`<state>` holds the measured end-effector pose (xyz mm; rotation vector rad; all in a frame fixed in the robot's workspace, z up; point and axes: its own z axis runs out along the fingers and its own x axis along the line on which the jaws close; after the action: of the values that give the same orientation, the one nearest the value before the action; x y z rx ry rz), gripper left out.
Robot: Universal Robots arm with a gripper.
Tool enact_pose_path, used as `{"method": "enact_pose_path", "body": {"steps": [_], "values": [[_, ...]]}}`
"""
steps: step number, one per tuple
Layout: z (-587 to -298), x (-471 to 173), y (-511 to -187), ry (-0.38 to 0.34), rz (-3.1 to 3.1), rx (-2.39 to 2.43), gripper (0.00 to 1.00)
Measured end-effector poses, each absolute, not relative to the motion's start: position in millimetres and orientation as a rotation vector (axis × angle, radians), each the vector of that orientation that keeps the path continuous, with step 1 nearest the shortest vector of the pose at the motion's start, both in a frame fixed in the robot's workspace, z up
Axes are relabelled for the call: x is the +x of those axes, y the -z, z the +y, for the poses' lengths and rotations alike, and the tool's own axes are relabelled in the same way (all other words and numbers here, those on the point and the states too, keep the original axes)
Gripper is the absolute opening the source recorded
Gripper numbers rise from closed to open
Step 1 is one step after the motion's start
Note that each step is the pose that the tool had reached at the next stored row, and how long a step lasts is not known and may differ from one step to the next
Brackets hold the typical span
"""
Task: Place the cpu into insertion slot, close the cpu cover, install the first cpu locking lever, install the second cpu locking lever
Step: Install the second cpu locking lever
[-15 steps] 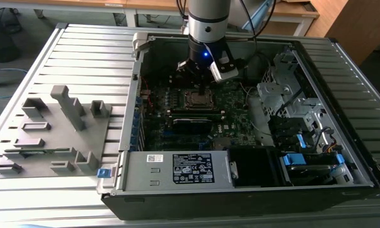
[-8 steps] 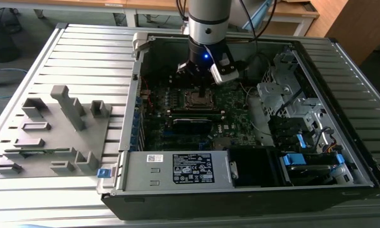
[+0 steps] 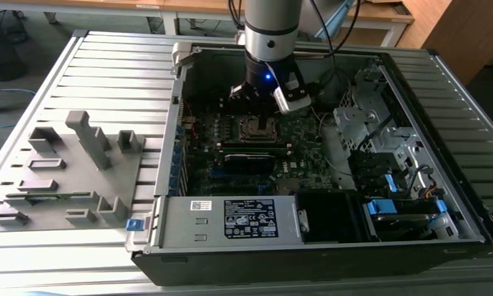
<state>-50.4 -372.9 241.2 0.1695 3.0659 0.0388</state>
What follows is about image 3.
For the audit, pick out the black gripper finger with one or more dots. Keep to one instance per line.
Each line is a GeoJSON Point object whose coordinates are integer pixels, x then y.
{"type": "Point", "coordinates": [265, 121]}

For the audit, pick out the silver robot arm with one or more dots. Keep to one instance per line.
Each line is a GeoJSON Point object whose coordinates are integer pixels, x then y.
{"type": "Point", "coordinates": [271, 24]}

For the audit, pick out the CPU socket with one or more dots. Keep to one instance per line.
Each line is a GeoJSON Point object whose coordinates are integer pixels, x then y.
{"type": "Point", "coordinates": [243, 137]}

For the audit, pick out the green motherboard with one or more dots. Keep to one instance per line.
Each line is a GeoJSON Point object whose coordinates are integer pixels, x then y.
{"type": "Point", "coordinates": [308, 160]}

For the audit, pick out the grey chipset heatsink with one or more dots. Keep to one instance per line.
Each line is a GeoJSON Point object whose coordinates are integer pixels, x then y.
{"type": "Point", "coordinates": [289, 186]}

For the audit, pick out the silver metal drive cage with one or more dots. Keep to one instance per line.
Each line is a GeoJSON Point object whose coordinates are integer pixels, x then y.
{"type": "Point", "coordinates": [373, 101]}

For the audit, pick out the black disk bay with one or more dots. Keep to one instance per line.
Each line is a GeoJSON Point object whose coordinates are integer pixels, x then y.
{"type": "Point", "coordinates": [369, 166]}

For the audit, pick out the black plastic fan shroud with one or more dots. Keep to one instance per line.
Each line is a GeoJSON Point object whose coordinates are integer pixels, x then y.
{"type": "Point", "coordinates": [328, 216]}

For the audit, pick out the blue disk carrier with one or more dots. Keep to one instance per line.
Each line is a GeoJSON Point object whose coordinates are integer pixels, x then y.
{"type": "Point", "coordinates": [389, 182]}
{"type": "Point", "coordinates": [440, 206]}
{"type": "Point", "coordinates": [380, 208]}

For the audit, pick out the grey power supply unit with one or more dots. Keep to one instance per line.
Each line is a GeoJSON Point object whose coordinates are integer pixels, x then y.
{"type": "Point", "coordinates": [180, 222]}

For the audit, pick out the blue case latch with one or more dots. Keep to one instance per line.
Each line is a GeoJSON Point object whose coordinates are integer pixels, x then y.
{"type": "Point", "coordinates": [133, 225]}

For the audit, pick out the black hard disk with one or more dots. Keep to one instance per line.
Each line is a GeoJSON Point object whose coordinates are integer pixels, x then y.
{"type": "Point", "coordinates": [399, 226]}

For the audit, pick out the black and grey PC case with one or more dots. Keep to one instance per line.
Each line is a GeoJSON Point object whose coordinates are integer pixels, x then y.
{"type": "Point", "coordinates": [271, 271]}

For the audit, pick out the grey plastic parts rack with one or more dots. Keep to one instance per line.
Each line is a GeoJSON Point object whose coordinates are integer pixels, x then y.
{"type": "Point", "coordinates": [77, 185]}

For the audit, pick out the wooden cabinet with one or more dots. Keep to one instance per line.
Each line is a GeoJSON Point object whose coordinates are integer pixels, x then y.
{"type": "Point", "coordinates": [468, 37]}

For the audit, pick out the green RAM stick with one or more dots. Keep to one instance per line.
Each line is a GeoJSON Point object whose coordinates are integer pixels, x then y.
{"type": "Point", "coordinates": [45, 200]}

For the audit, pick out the black mesh waste bin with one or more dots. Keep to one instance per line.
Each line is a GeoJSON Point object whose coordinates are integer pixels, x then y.
{"type": "Point", "coordinates": [8, 27]}

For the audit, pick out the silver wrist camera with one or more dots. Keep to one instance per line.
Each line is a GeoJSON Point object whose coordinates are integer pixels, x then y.
{"type": "Point", "coordinates": [292, 105]}

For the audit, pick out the grey metal bracket with screw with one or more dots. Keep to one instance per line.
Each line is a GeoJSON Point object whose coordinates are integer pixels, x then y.
{"type": "Point", "coordinates": [349, 117]}

